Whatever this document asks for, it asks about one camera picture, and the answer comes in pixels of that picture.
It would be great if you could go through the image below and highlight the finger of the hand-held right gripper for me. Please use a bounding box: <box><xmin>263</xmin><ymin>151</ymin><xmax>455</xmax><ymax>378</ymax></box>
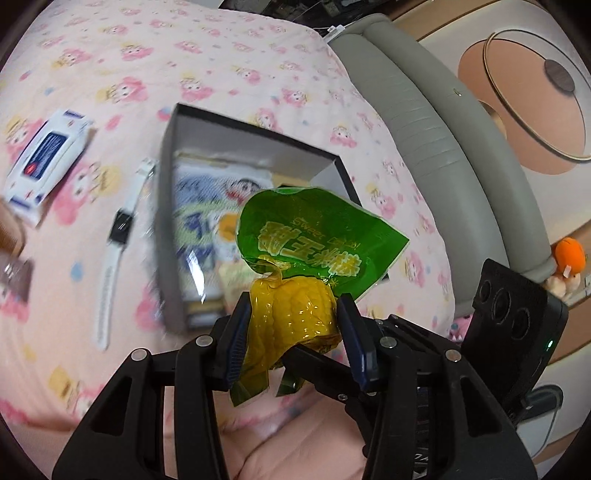
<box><xmin>369</xmin><ymin>315</ymin><xmax>465</xmax><ymax>357</ymax></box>
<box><xmin>283</xmin><ymin>344</ymin><xmax>371</xmax><ymax>416</ymax></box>

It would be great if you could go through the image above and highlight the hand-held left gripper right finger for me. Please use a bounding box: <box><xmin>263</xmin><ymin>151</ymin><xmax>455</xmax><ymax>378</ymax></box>
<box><xmin>336</xmin><ymin>294</ymin><xmax>539</xmax><ymax>480</ymax></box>

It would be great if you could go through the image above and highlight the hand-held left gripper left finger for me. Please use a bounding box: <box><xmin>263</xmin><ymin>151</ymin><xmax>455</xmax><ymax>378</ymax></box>
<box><xmin>52</xmin><ymin>291</ymin><xmax>254</xmax><ymax>480</ymax></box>

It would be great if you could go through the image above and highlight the green yellow corn packet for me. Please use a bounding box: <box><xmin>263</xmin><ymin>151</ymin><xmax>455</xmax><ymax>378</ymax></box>
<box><xmin>230</xmin><ymin>185</ymin><xmax>411</xmax><ymax>408</ymax></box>

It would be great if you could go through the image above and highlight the cartoon bead art packet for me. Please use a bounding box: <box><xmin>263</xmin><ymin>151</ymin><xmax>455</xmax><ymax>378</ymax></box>
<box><xmin>172</xmin><ymin>161</ymin><xmax>274</xmax><ymax>301</ymax></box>

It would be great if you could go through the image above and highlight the dark cardboard shoe box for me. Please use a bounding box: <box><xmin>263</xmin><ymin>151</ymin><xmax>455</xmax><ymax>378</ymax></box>
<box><xmin>154</xmin><ymin>103</ymin><xmax>358</xmax><ymax>334</ymax></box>

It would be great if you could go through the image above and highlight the brown wooden comb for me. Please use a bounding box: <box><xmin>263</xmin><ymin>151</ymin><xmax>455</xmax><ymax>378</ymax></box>
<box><xmin>0</xmin><ymin>203</ymin><xmax>27</xmax><ymax>257</ymax></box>

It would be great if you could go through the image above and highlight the white plush toy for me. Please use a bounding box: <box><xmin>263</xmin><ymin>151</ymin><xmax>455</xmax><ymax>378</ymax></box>
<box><xmin>545</xmin><ymin>272</ymin><xmax>580</xmax><ymax>303</ymax></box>

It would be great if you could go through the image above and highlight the orange plush toy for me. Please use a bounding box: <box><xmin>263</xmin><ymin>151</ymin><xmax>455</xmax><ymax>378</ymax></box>
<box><xmin>553</xmin><ymin>237</ymin><xmax>588</xmax><ymax>278</ymax></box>

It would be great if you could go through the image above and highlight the white smartwatch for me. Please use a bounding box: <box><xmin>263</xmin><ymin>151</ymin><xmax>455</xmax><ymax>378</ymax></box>
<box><xmin>91</xmin><ymin>157</ymin><xmax>158</xmax><ymax>352</ymax></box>

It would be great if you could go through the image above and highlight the grey padded headboard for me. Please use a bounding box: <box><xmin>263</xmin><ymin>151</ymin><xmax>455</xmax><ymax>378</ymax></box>
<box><xmin>329</xmin><ymin>13</ymin><xmax>557</xmax><ymax>320</ymax></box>

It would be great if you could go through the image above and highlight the white blue wet wipes pack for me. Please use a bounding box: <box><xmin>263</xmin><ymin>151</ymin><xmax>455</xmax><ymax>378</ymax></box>
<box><xmin>1</xmin><ymin>108</ymin><xmax>94</xmax><ymax>228</ymax></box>

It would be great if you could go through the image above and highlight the pink printed blanket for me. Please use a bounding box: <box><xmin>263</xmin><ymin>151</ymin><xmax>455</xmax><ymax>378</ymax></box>
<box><xmin>0</xmin><ymin>0</ymin><xmax>462</xmax><ymax>444</ymax></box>

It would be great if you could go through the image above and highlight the grey cable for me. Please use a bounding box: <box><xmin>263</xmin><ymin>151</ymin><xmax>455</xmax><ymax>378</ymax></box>
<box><xmin>519</xmin><ymin>385</ymin><xmax>565</xmax><ymax>462</ymax></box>

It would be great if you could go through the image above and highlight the round peach wall panel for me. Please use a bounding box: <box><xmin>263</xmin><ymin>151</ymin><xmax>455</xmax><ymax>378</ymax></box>
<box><xmin>457</xmin><ymin>30</ymin><xmax>591</xmax><ymax>176</ymax></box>

